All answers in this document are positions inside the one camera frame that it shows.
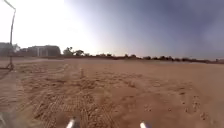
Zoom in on row of trees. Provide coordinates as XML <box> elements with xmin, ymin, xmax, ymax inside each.
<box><xmin>62</xmin><ymin>46</ymin><xmax>224</xmax><ymax>64</ymax></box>

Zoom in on brown sandy dirt ground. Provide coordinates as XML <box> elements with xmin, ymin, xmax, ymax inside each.
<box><xmin>0</xmin><ymin>57</ymin><xmax>224</xmax><ymax>128</ymax></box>

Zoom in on robot's own part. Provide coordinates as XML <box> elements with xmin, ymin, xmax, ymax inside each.
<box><xmin>65</xmin><ymin>118</ymin><xmax>76</xmax><ymax>128</ymax></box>
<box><xmin>139</xmin><ymin>121</ymin><xmax>148</xmax><ymax>128</ymax></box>

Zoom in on low wide building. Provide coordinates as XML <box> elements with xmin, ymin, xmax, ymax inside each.
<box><xmin>19</xmin><ymin>44</ymin><xmax>62</xmax><ymax>58</ymax></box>

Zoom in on tall thin pole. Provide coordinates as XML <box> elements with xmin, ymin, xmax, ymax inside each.
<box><xmin>3</xmin><ymin>0</ymin><xmax>17</xmax><ymax>71</ymax></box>

